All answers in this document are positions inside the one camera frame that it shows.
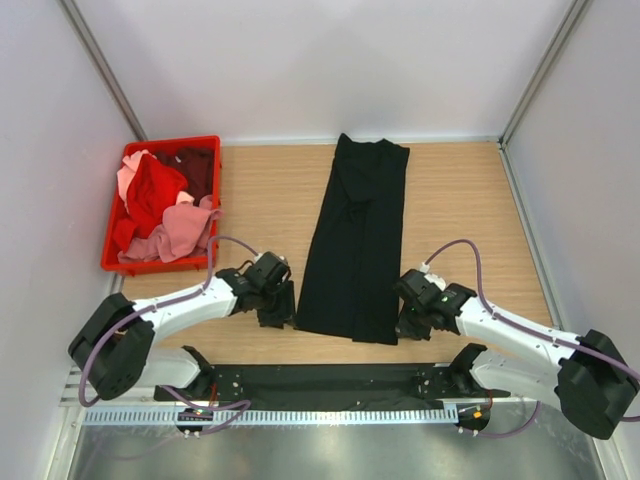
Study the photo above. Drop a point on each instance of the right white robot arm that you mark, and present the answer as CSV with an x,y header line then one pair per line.
x,y
583,377

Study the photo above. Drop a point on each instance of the slotted cable duct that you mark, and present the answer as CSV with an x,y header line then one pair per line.
x,y
174,415

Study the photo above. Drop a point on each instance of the black t shirt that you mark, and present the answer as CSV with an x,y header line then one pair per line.
x,y
355,253

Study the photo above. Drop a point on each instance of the dark maroon t shirt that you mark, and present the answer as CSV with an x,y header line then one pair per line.
x,y
196,165

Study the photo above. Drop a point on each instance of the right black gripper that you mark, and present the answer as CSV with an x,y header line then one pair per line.
x,y
405,329

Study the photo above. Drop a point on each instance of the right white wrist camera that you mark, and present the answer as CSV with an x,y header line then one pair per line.
x,y
431,277

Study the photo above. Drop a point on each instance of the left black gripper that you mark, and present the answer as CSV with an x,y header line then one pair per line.
x,y
285,312

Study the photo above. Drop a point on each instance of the red plastic bin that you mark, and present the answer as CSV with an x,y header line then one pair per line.
x,y
111,249

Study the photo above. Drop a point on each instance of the aluminium corner post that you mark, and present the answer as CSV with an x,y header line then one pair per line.
x,y
100,62
570,21

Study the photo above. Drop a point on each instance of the pink t shirt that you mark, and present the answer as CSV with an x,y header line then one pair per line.
x,y
184,231

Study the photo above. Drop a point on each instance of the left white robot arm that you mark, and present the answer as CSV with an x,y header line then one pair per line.
x,y
117,349

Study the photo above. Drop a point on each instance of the red t shirt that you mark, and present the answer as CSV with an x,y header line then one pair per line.
x,y
146,188

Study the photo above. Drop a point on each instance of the right aluminium corner post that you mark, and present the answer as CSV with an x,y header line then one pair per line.
x,y
570,21

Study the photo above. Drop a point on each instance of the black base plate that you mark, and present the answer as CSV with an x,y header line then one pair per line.
x,y
334,387

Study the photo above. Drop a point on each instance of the left aluminium corner post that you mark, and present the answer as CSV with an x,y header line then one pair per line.
x,y
100,62

